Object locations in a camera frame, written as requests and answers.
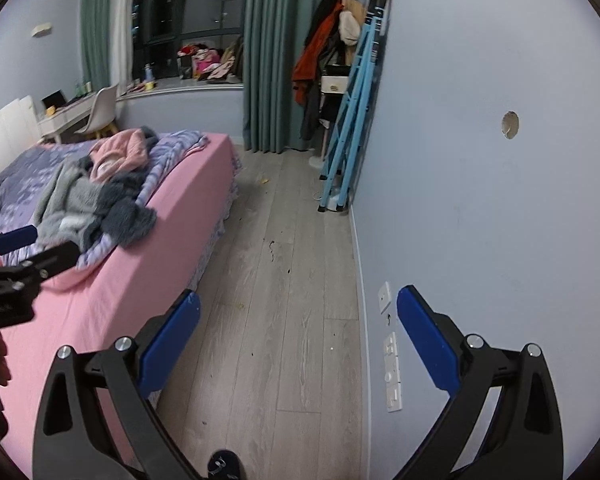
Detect white chair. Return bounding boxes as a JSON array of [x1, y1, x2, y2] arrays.
[[75, 84, 120, 139]]

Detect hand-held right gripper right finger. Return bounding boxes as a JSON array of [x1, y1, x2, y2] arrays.
[[396, 285, 565, 480]]

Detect dark window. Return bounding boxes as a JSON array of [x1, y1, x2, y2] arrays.
[[130, 0, 249, 86]]

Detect wide green curtain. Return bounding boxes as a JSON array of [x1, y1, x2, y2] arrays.
[[242, 0, 349, 154]]

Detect white padded headboard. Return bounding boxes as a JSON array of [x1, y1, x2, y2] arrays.
[[0, 95, 44, 191]]

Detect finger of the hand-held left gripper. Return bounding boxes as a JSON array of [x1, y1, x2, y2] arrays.
[[0, 225, 39, 267], [0, 240, 81, 292]]

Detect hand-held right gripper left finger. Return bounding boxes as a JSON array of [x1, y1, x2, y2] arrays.
[[31, 289, 216, 480]]

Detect pink fluffy garment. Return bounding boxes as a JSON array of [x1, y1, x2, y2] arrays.
[[89, 127, 149, 184]]

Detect white sheer curtain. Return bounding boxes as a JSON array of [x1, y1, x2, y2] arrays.
[[110, 0, 139, 96]]

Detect beige hat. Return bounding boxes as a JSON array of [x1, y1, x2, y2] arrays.
[[339, 10, 361, 46]]

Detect white box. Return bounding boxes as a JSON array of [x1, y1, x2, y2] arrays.
[[321, 75, 351, 95]]

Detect blue folding rack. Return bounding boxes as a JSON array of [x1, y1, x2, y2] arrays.
[[319, 0, 392, 214]]

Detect narrow green curtain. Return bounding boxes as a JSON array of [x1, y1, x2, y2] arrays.
[[80, 0, 114, 92]]

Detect grey fluffy garment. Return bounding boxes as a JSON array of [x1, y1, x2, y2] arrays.
[[32, 157, 159, 251]]

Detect pile of bags and clothes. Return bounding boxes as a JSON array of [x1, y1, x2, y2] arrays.
[[177, 35, 245, 84]]

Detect purple floral duvet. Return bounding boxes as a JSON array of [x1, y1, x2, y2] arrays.
[[0, 130, 211, 272]]

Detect pink bed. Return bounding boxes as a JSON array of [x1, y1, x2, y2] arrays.
[[0, 132, 244, 479]]

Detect orange jacket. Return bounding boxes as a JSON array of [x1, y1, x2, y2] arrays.
[[292, 12, 342, 106]]

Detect long white socket panel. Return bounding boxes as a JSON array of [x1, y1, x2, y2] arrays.
[[383, 332, 404, 414]]

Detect white desk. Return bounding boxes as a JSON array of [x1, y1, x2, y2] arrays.
[[36, 91, 106, 144]]

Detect dark printed slipper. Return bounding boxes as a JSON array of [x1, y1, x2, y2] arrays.
[[207, 449, 244, 480]]

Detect coat rack with clothes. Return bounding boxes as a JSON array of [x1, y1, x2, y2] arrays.
[[292, 0, 376, 171]]

